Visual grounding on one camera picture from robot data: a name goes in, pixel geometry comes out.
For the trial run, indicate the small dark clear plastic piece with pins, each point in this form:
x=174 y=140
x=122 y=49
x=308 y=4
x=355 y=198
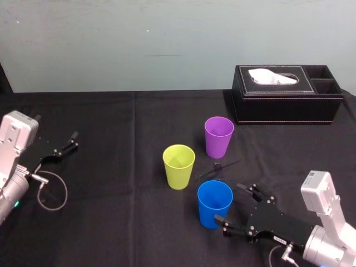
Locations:
x=217 y=167

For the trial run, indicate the blue plastic cup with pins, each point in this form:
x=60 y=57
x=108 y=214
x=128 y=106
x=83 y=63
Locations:
x=208 y=217

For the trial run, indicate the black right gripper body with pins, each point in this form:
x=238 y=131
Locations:
x=278 y=225

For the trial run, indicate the purple plastic cup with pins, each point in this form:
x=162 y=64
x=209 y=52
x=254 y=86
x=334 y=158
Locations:
x=218 y=146

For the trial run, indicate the black table cloth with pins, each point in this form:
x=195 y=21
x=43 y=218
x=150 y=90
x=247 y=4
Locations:
x=111 y=228

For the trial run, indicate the white tissue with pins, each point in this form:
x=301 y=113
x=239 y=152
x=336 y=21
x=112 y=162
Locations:
x=264 y=75

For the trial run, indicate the black leather tissue box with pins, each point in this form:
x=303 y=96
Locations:
x=286 y=108

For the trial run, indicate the black upright panel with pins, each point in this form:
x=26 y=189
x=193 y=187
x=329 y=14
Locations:
x=5 y=80

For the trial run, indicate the yellow-green plastic cup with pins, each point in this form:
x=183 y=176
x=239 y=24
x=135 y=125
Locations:
x=178 y=178

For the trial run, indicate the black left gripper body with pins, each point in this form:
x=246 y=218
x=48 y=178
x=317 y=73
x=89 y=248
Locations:
x=39 y=151

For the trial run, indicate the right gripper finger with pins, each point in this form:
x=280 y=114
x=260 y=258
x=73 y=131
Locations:
x=235 y=229
x=257 y=193

